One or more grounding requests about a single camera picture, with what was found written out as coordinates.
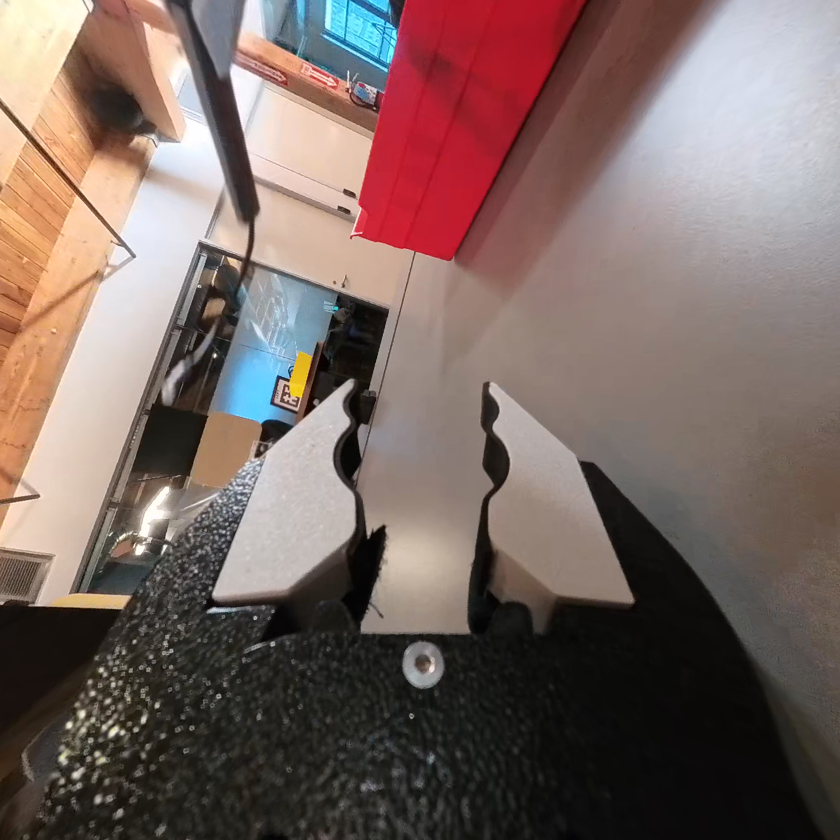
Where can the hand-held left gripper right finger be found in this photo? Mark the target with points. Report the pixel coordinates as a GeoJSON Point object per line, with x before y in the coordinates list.
{"type": "Point", "coordinates": [558, 525]}

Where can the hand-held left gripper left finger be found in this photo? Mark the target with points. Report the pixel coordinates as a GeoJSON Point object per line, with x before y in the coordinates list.
{"type": "Point", "coordinates": [295, 512]}

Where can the dark grey usb hub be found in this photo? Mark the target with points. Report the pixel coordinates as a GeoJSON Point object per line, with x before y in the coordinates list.
{"type": "Point", "coordinates": [216, 118]}

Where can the red plastic bin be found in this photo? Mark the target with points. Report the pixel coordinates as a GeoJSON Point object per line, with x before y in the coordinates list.
{"type": "Point", "coordinates": [446, 131]}

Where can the beige rounded board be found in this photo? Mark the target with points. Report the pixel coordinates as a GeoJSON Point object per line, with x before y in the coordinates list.
{"type": "Point", "coordinates": [226, 449]}

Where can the framed black and white tag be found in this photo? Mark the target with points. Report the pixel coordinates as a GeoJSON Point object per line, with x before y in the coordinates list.
{"type": "Point", "coordinates": [283, 395]}

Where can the black square panel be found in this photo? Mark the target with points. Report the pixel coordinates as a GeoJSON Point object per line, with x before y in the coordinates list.
{"type": "Point", "coordinates": [167, 439]}

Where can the red arrow sign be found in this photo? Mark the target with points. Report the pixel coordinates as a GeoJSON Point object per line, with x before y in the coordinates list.
{"type": "Point", "coordinates": [262, 70]}
{"type": "Point", "coordinates": [319, 77]}

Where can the dark ceiling fixture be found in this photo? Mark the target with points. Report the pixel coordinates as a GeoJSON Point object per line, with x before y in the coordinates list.
{"type": "Point", "coordinates": [121, 111]}

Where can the large paned window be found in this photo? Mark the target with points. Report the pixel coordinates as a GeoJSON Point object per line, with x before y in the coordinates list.
{"type": "Point", "coordinates": [354, 26]}

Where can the wooden ceiling beam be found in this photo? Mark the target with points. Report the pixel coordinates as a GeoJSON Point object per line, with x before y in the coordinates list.
{"type": "Point", "coordinates": [131, 39]}

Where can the white wall cabinet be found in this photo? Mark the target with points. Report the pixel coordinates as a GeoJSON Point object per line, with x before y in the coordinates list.
{"type": "Point", "coordinates": [295, 249]}

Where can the grey wall vent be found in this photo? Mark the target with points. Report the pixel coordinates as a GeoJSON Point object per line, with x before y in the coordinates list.
{"type": "Point", "coordinates": [26, 574]}

